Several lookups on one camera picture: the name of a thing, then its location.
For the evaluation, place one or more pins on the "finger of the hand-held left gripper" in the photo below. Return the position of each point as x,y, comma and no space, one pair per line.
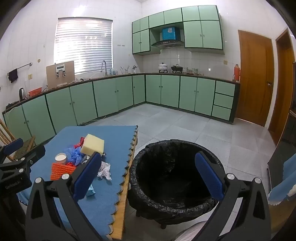
35,154
13,146

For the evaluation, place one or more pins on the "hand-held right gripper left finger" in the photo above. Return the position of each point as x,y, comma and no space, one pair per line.
86,173

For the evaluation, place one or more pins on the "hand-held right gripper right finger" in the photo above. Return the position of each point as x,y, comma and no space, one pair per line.
208,173

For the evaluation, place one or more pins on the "white tissue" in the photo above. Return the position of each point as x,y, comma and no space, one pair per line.
104,170

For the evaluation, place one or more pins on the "blue plastic bag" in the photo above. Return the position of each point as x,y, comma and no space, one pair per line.
74,155

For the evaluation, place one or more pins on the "yellow sponge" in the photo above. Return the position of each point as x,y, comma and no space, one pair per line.
92,143

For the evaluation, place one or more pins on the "trash bin with black bag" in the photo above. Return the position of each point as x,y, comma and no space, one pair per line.
166,183

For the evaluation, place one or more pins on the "wooden chair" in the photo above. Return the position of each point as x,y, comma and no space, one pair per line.
23,148

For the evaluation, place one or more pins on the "green and white packet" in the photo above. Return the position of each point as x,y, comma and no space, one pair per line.
90,190

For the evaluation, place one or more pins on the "dark red wrapper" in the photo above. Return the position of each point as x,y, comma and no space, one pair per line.
69,163

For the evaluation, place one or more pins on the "small white cup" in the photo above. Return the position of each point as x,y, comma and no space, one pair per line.
60,158

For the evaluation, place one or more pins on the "electric kettle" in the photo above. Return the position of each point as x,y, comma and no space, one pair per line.
22,93

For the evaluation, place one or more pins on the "wooden table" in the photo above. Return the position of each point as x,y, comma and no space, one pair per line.
282,215
120,220

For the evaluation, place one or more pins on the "red basket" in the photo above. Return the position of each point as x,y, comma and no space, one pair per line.
35,92

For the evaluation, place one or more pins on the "dark hanging cloth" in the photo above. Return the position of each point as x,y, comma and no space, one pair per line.
13,76

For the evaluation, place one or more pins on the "cardboard board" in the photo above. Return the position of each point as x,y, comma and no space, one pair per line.
52,76

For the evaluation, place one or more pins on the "green lower cabinets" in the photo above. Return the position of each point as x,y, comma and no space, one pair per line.
106,95

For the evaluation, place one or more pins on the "green cabinets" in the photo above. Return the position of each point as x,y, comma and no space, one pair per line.
106,95
203,30

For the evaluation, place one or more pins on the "red thermos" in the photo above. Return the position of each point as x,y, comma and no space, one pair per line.
236,73

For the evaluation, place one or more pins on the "wooden door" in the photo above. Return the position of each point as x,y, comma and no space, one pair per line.
254,78

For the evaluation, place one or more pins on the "metal faucet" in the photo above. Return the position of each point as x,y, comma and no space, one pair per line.
104,67

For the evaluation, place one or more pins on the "black wok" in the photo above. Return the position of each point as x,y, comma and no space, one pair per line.
177,68

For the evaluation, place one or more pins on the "utensil holder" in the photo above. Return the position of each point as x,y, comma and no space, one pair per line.
124,70

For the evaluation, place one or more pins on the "white pot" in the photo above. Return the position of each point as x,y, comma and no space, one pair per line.
162,67

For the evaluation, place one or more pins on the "white window blind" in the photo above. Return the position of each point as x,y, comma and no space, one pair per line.
83,44

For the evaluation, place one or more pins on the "range hood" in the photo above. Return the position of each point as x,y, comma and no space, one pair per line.
167,43

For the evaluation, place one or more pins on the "green upper cabinets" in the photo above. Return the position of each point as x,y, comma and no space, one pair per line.
203,30

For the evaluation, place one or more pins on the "metal towel rail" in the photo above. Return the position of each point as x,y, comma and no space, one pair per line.
23,66

